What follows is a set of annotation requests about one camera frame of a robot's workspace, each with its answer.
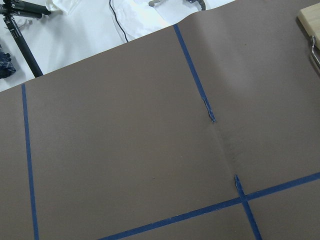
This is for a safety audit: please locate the bamboo cutting board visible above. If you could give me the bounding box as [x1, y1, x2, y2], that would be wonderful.
[296, 0, 320, 73]

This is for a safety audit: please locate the black tripod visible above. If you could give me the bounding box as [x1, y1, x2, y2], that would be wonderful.
[0, 0, 52, 78]

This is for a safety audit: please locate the black cable on desk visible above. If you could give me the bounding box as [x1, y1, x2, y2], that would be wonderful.
[108, 0, 129, 43]

